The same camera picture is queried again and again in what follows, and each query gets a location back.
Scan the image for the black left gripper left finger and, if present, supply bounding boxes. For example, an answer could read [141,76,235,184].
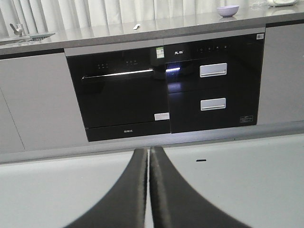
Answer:
[67,148,148,228]

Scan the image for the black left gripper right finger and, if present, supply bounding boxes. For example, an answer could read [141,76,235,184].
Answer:
[149,146,248,228]

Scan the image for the purple plastic bowl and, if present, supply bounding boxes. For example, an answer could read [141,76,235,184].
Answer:
[217,5,239,17]

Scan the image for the black built-in dishwasher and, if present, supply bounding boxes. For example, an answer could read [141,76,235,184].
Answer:
[65,39,170,142]

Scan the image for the black drawer disinfection cabinet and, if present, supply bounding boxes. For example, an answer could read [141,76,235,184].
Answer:
[164,28,265,133]

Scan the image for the grey cabinet door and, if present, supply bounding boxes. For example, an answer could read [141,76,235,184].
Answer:
[257,24,304,125]

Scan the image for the chrome sink faucet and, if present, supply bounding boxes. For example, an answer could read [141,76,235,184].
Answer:
[9,23,24,37]

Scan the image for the white curtain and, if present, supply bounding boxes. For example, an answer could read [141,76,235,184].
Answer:
[0,0,267,38]

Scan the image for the white blender appliance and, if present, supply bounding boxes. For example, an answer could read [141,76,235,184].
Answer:
[267,0,297,7]

